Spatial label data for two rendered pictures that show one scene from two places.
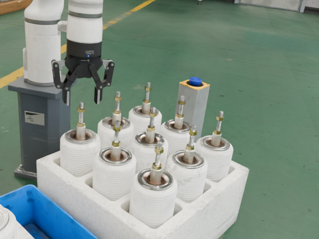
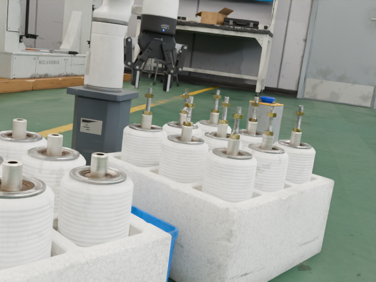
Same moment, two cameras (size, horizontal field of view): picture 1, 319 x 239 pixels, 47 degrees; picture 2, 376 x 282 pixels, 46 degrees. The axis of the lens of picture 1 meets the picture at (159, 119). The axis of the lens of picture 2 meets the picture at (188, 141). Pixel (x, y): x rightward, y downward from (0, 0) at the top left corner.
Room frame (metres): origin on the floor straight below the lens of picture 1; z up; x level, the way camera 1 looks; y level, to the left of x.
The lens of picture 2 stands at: (-0.18, 0.02, 0.43)
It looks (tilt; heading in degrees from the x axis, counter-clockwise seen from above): 11 degrees down; 4
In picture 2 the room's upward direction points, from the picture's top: 7 degrees clockwise
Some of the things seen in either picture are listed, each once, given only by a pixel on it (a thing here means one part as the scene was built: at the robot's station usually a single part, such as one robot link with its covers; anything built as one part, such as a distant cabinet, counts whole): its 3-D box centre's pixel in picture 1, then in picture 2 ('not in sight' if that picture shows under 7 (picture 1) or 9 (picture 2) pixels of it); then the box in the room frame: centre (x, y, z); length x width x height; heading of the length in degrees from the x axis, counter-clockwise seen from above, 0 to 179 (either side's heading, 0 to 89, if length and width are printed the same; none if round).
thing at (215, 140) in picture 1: (216, 138); (295, 139); (0.83, -0.15, 0.26); 0.02 x 0.02 x 0.03
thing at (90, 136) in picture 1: (80, 136); (145, 127); (0.78, 0.18, 0.25); 0.08 x 0.08 x 0.01
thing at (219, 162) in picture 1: (209, 173); (287, 183); (0.83, -0.15, 0.16); 0.10 x 0.10 x 0.18
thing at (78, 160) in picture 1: (79, 168); (141, 167); (0.78, 0.18, 0.16); 0.10 x 0.10 x 0.18
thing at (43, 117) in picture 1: (45, 127); (99, 144); (0.99, 0.34, 0.15); 0.15 x 0.15 x 0.30; 82
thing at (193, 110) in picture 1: (187, 129); (258, 157); (1.08, -0.09, 0.16); 0.07 x 0.07 x 0.31; 53
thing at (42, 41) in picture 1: (43, 51); (107, 57); (0.99, 0.34, 0.39); 0.09 x 0.09 x 0.17; 82
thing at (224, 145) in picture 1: (215, 143); (294, 144); (0.83, -0.15, 0.25); 0.08 x 0.08 x 0.01
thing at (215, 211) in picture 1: (143, 192); (211, 205); (0.80, 0.02, 0.09); 0.39 x 0.39 x 0.18; 53
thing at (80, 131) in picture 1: (80, 131); (146, 122); (0.78, 0.18, 0.26); 0.02 x 0.02 x 0.03
